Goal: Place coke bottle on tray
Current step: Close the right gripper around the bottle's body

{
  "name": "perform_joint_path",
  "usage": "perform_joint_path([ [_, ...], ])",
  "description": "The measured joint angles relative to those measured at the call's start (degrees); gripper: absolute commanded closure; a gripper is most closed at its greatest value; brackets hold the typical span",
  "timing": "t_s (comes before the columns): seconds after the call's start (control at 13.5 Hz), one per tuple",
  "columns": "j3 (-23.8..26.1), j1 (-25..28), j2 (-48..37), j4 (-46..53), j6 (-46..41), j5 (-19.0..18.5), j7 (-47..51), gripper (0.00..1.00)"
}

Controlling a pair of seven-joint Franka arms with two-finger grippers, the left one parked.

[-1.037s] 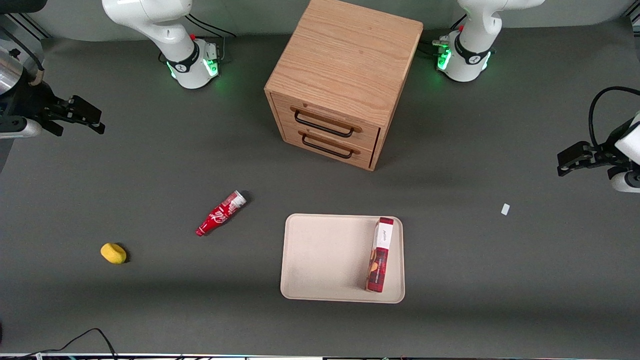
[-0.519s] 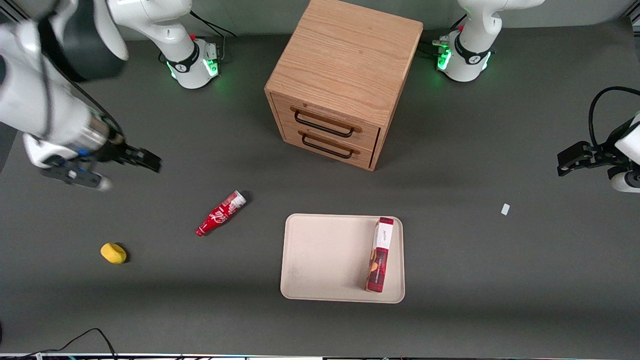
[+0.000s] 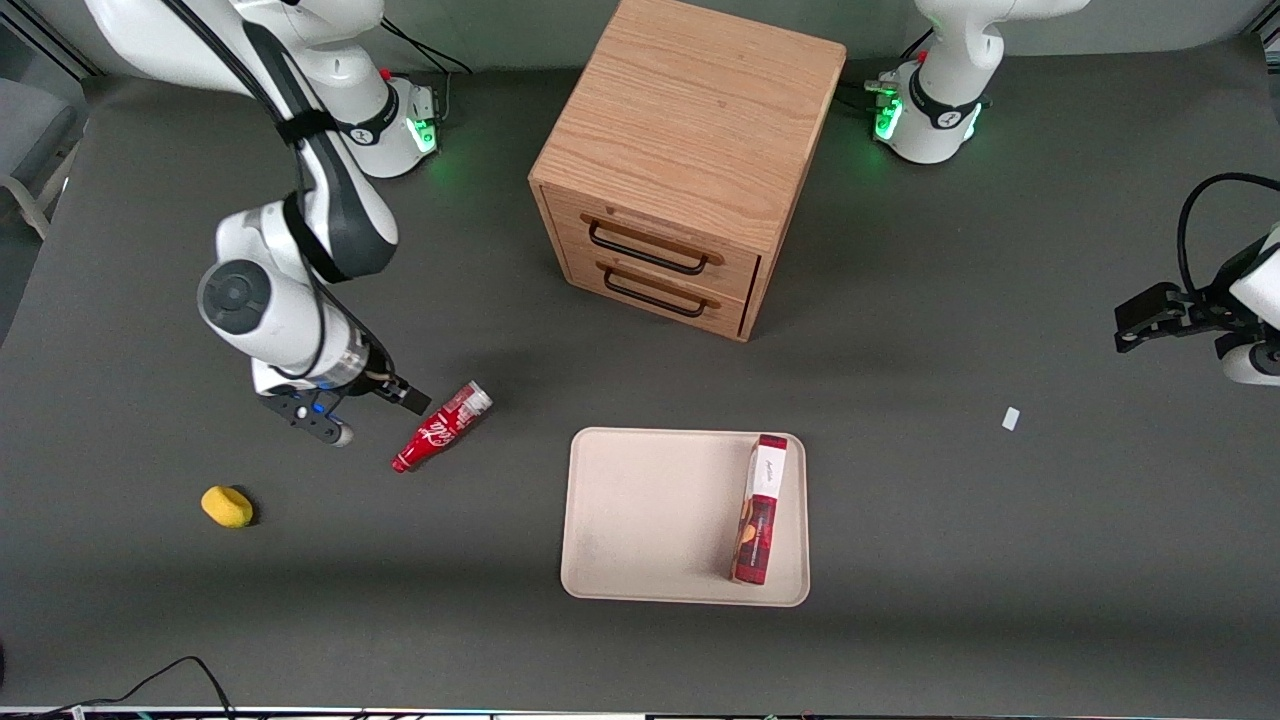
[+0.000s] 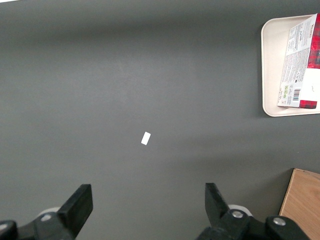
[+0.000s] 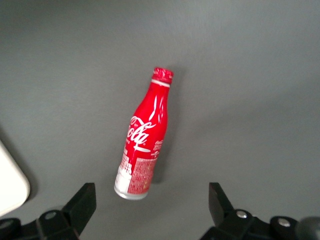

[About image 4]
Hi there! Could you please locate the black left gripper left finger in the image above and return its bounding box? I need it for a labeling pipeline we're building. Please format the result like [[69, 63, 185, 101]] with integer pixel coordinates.
[[0, 183, 94, 240]]

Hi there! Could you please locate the small white tape marker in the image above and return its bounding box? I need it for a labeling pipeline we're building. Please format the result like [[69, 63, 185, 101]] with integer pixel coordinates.
[[140, 131, 151, 146]]

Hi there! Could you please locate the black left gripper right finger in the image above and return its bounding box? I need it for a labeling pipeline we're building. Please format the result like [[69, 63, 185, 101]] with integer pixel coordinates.
[[194, 182, 312, 240]]

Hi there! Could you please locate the light wooden board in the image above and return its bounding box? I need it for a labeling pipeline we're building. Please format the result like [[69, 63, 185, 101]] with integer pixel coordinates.
[[278, 167, 320, 240]]

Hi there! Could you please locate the red and white carton box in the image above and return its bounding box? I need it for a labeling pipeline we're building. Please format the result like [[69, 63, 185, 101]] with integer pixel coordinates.
[[276, 12, 320, 110]]

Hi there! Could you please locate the beige plastic tray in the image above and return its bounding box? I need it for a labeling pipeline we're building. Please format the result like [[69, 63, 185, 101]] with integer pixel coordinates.
[[260, 13, 320, 118]]

